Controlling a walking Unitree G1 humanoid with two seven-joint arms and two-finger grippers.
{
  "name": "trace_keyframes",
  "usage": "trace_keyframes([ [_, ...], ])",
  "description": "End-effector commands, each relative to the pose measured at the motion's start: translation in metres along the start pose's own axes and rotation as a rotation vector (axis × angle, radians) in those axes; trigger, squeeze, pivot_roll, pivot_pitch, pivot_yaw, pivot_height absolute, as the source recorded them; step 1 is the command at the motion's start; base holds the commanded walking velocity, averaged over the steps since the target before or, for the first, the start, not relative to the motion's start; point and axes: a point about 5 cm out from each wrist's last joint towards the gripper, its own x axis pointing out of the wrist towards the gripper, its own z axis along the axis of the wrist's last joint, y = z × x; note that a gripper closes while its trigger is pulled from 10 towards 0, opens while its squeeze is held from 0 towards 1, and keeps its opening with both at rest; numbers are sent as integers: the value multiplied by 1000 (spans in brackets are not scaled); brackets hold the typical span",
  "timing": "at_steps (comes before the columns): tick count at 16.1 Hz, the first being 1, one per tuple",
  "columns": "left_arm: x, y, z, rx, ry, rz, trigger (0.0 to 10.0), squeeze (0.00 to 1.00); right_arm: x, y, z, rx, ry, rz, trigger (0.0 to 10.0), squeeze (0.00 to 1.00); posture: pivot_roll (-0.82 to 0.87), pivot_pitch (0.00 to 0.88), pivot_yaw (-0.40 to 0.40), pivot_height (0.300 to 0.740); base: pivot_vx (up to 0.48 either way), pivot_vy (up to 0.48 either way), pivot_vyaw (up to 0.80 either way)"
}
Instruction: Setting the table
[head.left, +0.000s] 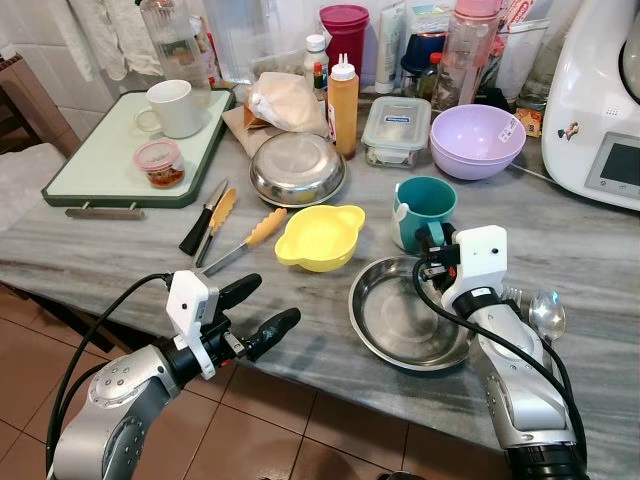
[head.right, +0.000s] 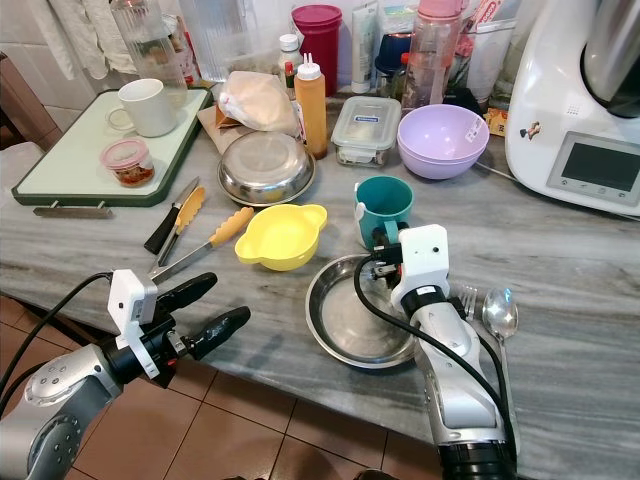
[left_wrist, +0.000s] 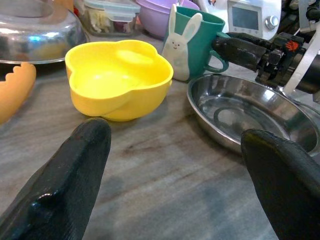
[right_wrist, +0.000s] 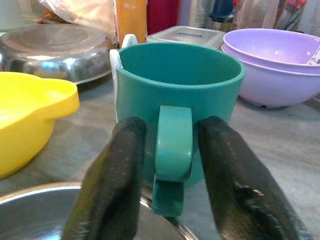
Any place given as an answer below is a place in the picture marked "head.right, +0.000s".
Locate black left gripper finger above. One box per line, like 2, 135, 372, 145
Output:
190, 306, 253, 361
160, 271, 219, 314

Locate teal mug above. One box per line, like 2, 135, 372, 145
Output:
353, 174, 416, 252

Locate yellow plastic bowl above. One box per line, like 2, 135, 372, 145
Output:
234, 203, 330, 274

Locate stainless steel bowl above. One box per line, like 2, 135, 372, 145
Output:
216, 130, 318, 208
304, 253, 427, 371

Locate steel tongs with yellow tips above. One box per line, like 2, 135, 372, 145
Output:
149, 185, 257, 282

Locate silver fork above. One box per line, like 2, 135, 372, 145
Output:
454, 285, 487, 323

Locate glass container with lid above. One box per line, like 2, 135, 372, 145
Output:
331, 95, 403, 169

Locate purple plastic bowl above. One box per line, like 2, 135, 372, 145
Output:
396, 104, 492, 182

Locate silver spoon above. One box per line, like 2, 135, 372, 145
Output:
481, 287, 522, 423

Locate orange squeeze bottle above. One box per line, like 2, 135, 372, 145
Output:
293, 55, 330, 162

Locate small printed packet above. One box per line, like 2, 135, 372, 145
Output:
484, 105, 512, 137

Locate dark blue cup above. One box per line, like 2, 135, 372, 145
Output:
372, 35, 413, 77

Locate clear plastic bag of bread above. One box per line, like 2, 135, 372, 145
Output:
217, 70, 302, 137

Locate pale green tray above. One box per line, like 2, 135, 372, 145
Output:
10, 88, 212, 220

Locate white mug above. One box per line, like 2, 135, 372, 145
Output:
105, 78, 180, 140

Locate pink drinking bottle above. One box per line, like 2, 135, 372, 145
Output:
399, 0, 467, 112

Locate dark red canister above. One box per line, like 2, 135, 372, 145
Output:
290, 4, 345, 97

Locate brown chair with grey cushion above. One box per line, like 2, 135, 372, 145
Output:
0, 50, 52, 223

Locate white capped bottle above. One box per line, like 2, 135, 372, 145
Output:
274, 34, 304, 82

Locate white kitchen machine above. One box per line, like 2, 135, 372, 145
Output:
504, 0, 640, 218

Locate clear water bottle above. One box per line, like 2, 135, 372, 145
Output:
109, 0, 187, 97

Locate clear plastic pitcher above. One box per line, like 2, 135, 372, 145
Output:
179, 0, 262, 87

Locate hanging grey cloth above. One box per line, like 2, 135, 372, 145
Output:
49, 0, 122, 82

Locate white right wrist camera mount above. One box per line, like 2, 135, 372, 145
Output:
391, 224, 450, 307

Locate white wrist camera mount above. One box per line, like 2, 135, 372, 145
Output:
391, 224, 450, 307
106, 268, 159, 380

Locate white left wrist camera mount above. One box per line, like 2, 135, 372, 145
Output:
106, 268, 159, 380

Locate black handled knife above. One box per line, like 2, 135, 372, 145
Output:
143, 177, 202, 257

